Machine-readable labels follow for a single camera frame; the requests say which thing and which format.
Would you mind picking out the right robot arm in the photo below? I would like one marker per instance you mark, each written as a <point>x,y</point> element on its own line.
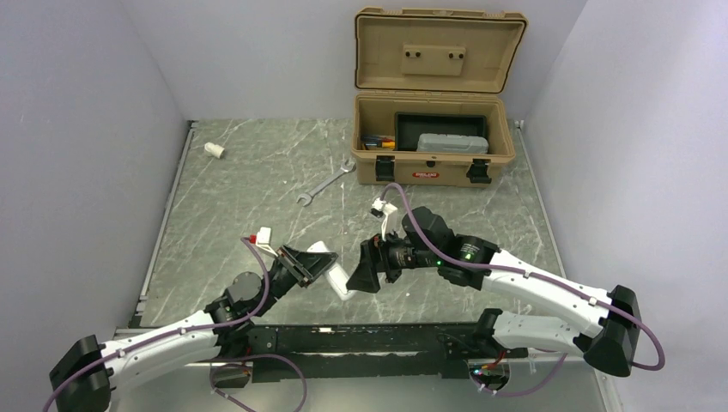
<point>598,325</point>

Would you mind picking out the white remote control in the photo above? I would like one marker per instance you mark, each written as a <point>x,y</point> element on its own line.
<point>336,276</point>

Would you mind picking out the colourful tools in toolbox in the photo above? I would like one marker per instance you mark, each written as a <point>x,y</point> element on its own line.
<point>376,142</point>

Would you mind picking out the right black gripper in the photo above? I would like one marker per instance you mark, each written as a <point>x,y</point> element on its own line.
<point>374,257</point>

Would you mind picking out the grey plastic case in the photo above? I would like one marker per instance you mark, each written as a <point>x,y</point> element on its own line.
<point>449,143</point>

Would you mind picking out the tan plastic toolbox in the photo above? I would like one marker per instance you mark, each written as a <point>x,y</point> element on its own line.
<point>441,61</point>

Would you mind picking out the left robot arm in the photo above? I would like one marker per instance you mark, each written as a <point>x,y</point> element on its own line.
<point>91,372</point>

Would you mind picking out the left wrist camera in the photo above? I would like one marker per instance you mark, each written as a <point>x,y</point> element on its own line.
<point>261,241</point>

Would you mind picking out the silver open-end wrench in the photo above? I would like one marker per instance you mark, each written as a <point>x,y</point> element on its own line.
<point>305,198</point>

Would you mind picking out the black tray in toolbox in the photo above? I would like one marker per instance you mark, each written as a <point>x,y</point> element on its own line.
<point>410,125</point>

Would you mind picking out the aluminium frame rail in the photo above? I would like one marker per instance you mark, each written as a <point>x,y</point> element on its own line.
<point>351,350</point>

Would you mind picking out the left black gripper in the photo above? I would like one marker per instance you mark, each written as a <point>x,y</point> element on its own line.
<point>304,266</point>

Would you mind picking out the white plastic tube piece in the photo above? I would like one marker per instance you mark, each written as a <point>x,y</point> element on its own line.
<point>214,150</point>

